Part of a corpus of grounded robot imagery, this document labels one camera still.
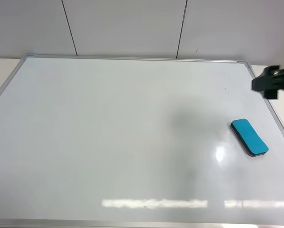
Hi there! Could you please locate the white whiteboard with aluminium frame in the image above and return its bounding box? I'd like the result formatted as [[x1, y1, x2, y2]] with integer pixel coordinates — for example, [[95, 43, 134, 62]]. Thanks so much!
[[0, 56, 284, 228]]

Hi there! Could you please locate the blue whiteboard eraser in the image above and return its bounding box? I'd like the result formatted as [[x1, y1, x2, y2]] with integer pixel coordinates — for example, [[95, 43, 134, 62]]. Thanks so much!
[[230, 119, 269, 157]]

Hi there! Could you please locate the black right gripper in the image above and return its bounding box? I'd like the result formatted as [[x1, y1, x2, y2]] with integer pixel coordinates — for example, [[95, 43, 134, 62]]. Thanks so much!
[[251, 65, 284, 100]]

